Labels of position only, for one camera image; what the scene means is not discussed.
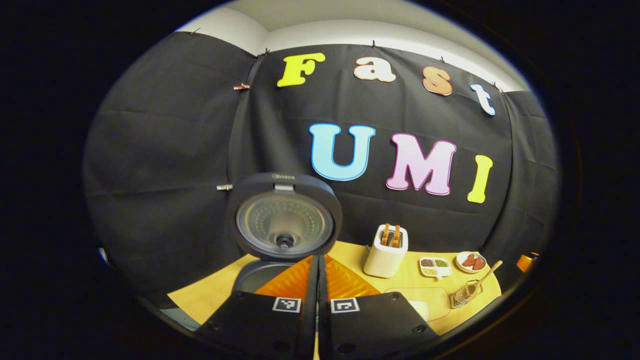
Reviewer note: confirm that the white toaster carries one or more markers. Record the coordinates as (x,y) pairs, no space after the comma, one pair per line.
(385,262)

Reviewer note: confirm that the toast bread slice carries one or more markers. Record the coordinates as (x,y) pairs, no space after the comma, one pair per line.
(396,236)
(385,235)

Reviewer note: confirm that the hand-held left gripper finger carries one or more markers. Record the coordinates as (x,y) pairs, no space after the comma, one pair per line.
(311,300)
(322,300)

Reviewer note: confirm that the wooden spoon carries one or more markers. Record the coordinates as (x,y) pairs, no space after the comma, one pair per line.
(485,279)

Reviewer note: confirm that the white round plate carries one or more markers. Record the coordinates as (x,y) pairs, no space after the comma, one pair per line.
(460,267)

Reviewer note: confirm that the white divided dish of beans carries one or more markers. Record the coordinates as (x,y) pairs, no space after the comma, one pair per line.
(435,267)

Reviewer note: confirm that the black rice cooker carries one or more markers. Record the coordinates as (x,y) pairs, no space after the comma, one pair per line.
(285,225)

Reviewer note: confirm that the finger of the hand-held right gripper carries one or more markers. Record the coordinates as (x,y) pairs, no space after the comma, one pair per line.
(525,262)

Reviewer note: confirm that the red meat slice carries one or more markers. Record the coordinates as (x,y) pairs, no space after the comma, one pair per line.
(469,260)
(479,263)

